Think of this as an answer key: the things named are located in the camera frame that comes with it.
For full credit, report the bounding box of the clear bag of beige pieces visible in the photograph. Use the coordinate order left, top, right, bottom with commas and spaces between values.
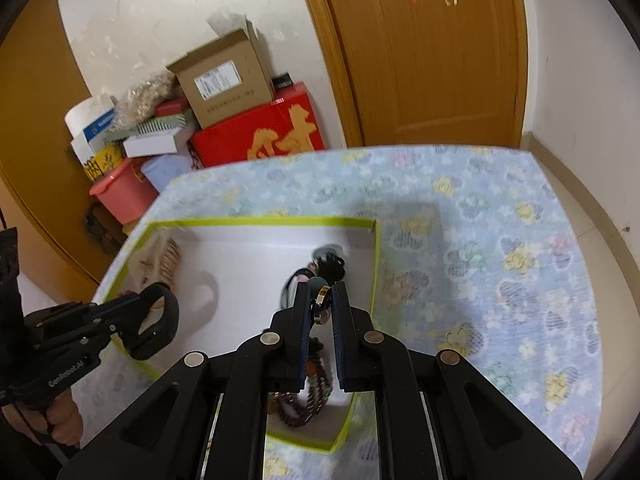
116, 72, 183, 126

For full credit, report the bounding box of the white paper roll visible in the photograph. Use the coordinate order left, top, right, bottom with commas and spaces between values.
64, 94, 123, 166

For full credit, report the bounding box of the wooden door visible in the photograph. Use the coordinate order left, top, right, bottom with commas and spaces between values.
0, 0, 108, 286
292, 0, 531, 150

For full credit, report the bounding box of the green striped box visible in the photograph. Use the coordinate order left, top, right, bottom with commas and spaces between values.
132, 110, 196, 136

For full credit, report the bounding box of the white flat box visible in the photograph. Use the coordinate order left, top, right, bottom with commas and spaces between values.
122, 127, 193, 158

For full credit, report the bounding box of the small red box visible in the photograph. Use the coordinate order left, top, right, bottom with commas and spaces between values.
154, 97, 191, 117

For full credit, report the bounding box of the dark bead bracelet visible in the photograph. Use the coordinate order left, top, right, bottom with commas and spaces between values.
270, 340, 333, 428

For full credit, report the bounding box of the beige hair claw clip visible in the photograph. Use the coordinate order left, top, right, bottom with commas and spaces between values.
137, 237, 182, 291

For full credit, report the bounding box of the black hair tie gold charm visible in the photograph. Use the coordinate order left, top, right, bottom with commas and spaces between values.
279, 267, 335, 328

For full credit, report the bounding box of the yellow-green cardboard box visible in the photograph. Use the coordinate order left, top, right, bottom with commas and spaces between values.
97, 215, 383, 456

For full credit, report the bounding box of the brown cardboard box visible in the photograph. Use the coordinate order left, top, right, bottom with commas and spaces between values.
166, 20, 277, 130

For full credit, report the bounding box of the lavender container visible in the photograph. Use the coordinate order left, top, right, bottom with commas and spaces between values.
141, 152, 196, 195

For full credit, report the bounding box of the black smart band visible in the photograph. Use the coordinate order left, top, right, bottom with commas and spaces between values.
120, 282, 181, 362

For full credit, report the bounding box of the yellow patterned container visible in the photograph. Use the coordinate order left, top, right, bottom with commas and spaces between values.
82, 145, 126, 183

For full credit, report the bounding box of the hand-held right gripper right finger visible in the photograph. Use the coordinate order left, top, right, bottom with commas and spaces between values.
331, 281, 586, 480

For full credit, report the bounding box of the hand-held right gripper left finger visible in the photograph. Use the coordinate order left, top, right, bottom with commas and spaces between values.
55, 281, 313, 480

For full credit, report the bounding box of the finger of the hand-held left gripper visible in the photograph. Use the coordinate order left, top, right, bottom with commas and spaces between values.
90, 287, 153, 325
80, 321, 132, 357

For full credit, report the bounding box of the black textured bag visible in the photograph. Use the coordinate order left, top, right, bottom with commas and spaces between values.
0, 227, 25, 361

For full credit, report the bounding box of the person's left hand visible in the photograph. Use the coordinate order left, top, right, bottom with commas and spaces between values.
0, 387, 85, 450

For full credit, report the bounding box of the red gift box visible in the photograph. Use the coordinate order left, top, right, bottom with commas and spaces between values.
187, 81, 327, 168

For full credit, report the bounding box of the pink plastic bin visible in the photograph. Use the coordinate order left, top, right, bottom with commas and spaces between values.
89, 157, 161, 226

